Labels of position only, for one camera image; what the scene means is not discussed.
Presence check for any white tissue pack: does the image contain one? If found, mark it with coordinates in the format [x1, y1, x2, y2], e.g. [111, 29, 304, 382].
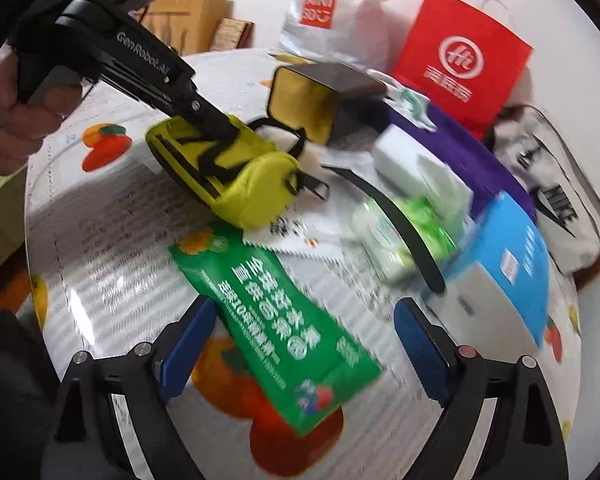
[372, 125, 476, 221]

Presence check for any wooden furniture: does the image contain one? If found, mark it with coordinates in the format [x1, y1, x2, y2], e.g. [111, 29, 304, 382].
[140, 0, 233, 56]

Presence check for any small patterned box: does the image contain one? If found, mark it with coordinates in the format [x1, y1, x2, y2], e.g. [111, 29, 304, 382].
[212, 17, 256, 51]

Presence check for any person's left hand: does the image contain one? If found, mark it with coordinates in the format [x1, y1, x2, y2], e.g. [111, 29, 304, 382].
[0, 46, 90, 179]

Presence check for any yellow-green blanket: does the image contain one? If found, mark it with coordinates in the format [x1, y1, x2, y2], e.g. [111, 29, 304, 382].
[0, 177, 31, 286]

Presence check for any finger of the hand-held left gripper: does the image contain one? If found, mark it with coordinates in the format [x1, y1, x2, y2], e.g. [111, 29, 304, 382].
[176, 84, 242, 142]

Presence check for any black watch strap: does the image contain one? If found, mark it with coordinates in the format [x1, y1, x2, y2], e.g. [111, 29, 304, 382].
[322, 164, 447, 295]

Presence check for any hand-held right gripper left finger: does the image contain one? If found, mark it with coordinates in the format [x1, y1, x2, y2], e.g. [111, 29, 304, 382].
[42, 296, 218, 480]

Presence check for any white plastic shopping bag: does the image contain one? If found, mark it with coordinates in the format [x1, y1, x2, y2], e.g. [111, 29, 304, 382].
[280, 0, 431, 71]

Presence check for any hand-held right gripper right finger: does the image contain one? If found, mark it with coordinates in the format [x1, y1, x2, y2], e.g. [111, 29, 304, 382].
[394, 297, 573, 480]

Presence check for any white green sachet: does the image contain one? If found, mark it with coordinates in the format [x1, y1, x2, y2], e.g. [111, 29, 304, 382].
[380, 80, 438, 131]

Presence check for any green snack packet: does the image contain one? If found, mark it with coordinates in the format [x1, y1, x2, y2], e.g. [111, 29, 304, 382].
[169, 227, 383, 436]

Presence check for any purple cloth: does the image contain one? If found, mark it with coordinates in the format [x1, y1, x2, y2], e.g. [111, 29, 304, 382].
[380, 100, 538, 221]

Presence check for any blue and white box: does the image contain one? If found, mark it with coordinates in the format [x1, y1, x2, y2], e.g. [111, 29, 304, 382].
[427, 190, 553, 348]

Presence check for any white serrated sachet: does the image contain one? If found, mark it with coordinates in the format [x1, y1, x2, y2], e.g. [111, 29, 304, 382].
[242, 210, 351, 261]

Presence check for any white fabric bag black logo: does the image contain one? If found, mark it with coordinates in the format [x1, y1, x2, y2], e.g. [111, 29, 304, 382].
[490, 105, 600, 273]

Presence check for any yellow pouch with black straps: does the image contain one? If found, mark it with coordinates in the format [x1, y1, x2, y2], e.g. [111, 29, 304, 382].
[145, 115, 332, 231]

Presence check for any green tissue pack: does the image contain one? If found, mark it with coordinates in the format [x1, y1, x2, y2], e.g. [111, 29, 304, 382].
[352, 195, 458, 286]

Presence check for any black box with gold end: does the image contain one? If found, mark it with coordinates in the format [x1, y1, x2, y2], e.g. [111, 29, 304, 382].
[266, 62, 388, 148]

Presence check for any fruit print tablecloth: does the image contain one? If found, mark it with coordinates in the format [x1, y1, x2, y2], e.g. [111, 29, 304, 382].
[25, 47, 588, 480]

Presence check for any person's dark clothing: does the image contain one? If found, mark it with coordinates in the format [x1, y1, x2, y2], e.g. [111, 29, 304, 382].
[0, 310, 61, 480]

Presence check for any red paper bag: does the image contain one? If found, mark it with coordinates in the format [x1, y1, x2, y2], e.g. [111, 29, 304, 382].
[390, 0, 535, 133]

